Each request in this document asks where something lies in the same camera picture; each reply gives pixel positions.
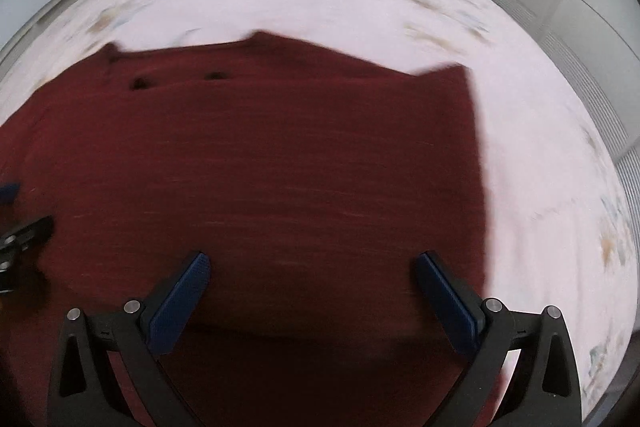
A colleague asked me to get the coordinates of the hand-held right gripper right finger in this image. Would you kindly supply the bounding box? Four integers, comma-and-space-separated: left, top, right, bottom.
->
412, 251, 583, 427

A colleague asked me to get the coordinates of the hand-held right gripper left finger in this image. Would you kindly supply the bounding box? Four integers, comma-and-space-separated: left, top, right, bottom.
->
47, 251, 211, 427

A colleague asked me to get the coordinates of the dark red fleece sweater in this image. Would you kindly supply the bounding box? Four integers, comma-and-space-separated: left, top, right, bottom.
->
0, 31, 493, 427

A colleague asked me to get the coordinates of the white bed frame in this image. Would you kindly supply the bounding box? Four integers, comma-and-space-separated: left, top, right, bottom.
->
0, 0, 110, 75

